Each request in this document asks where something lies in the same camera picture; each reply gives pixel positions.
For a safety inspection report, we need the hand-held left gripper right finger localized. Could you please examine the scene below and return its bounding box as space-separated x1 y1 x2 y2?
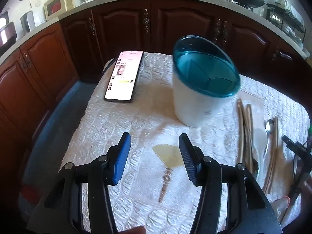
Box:
179 134 283 234

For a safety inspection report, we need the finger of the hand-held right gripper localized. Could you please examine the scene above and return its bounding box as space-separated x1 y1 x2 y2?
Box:
281 135 308 158

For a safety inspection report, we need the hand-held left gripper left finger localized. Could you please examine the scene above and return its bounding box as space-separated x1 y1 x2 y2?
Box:
26 132 132 234

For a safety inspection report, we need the white floral utensil holder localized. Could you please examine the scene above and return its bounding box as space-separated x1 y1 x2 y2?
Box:
172 35 240 128

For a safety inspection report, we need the person's right hand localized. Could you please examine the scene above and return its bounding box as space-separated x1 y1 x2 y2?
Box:
270 195 291 222

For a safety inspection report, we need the person's left hand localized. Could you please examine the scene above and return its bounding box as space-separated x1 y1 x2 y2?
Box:
119 226 147 234

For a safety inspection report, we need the white ceramic spoon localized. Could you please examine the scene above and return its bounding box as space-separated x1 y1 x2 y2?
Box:
253 128 268 179

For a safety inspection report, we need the white quilted tablecloth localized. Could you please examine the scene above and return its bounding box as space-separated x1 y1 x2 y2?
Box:
58 52 311 234

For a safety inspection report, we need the smartphone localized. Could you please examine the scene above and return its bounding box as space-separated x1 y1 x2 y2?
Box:
104 51 144 103

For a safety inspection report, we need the black dish rack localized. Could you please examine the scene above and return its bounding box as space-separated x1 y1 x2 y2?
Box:
266 0 306 44

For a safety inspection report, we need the dark wooden kitchen cabinet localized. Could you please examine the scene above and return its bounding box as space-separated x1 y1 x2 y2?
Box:
0 0 312 152

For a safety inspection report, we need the beige microwave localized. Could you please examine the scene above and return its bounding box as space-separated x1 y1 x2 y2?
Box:
44 0 76 20

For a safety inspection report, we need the grey wall dispenser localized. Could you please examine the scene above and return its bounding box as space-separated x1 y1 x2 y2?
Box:
20 12 36 32

